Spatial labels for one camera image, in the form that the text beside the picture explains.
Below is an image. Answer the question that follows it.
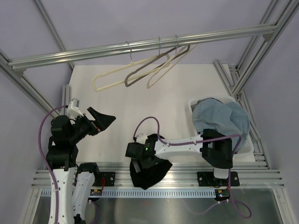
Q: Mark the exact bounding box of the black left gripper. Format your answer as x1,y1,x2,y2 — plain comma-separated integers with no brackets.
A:
69,106,115,143

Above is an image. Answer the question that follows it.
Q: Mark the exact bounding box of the black garment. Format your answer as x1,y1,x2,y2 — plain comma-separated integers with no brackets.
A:
129,158,173,190

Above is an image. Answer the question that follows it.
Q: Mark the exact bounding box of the light blue denim skirt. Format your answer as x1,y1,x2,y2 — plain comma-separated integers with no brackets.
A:
191,98,250,153

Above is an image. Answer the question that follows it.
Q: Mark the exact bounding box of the cream hanger of black garment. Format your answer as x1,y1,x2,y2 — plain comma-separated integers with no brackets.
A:
93,41,171,93

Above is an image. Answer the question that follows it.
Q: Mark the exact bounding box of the grey hanger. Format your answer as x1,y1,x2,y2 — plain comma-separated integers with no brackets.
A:
124,36,191,88

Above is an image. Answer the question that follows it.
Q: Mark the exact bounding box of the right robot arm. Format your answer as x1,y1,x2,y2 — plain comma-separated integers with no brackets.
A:
125,129,241,190

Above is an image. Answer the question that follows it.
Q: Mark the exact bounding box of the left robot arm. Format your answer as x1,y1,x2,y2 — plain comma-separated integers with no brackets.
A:
43,107,116,224

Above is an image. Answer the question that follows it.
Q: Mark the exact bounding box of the white plastic basket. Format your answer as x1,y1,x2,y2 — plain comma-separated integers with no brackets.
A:
188,96,254,158

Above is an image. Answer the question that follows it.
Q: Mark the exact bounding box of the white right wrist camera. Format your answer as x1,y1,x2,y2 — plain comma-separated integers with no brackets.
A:
133,133,148,144

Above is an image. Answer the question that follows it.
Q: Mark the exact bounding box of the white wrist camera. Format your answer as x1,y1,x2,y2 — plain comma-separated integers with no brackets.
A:
133,133,148,144
66,98,83,118

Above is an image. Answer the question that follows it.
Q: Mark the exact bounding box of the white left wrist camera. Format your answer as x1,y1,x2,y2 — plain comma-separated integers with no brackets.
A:
66,98,83,118

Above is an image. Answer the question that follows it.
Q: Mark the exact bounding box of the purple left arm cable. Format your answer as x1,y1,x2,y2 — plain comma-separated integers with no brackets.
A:
37,105,102,224

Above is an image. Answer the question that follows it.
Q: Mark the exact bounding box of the aluminium frame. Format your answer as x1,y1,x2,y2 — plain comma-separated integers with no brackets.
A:
0,0,299,224

